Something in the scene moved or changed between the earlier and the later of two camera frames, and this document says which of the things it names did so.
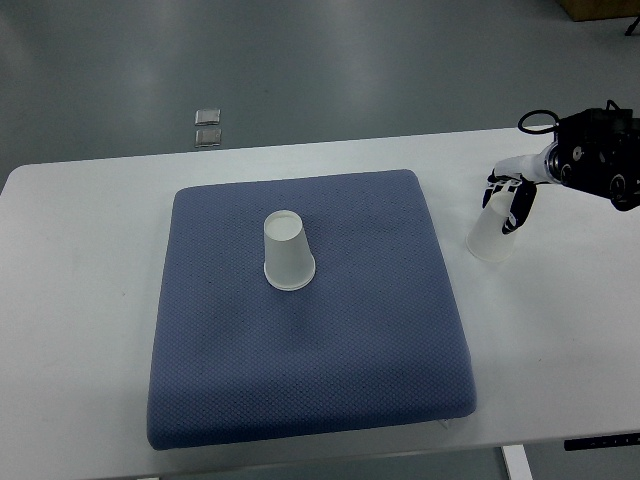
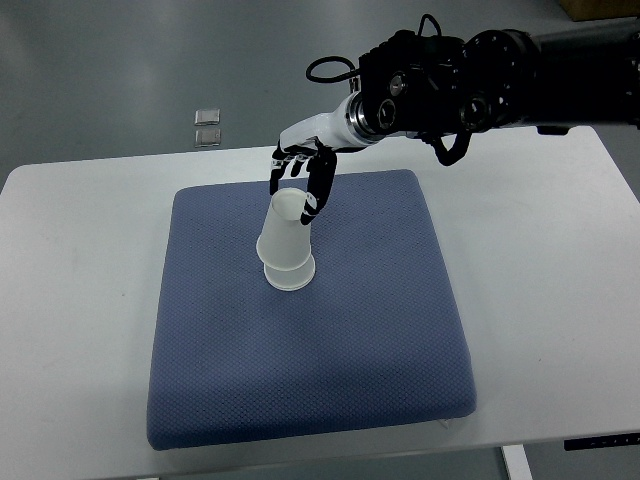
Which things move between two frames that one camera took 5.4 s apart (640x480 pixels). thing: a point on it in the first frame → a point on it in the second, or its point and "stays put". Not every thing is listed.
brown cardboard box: (587, 10) stays put
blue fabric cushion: (302, 306) stays put
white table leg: (517, 462) stays put
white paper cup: (490, 236) → (285, 241)
